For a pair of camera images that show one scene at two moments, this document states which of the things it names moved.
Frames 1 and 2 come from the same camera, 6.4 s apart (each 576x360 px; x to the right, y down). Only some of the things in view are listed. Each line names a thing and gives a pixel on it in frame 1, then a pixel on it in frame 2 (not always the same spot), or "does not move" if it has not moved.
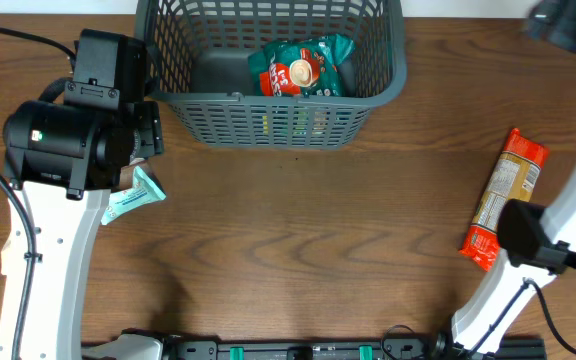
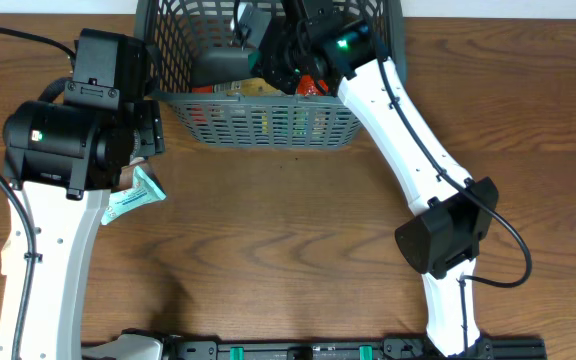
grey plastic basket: x=273 y=74 does not move
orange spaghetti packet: x=512 y=178 to x=307 y=85
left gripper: x=147 y=116 does not move
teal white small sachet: x=143 y=191 does not move
